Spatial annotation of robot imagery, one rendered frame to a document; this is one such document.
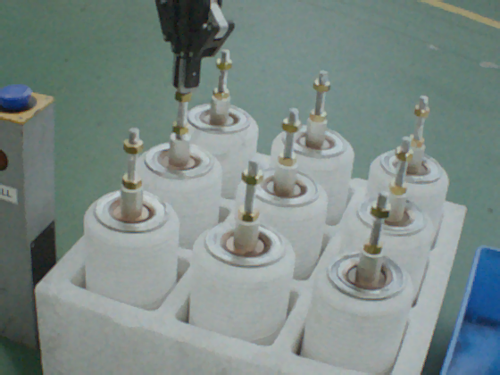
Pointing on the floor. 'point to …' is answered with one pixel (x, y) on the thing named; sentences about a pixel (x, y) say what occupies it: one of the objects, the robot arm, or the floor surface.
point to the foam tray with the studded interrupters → (404, 362)
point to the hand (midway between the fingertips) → (186, 71)
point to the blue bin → (478, 320)
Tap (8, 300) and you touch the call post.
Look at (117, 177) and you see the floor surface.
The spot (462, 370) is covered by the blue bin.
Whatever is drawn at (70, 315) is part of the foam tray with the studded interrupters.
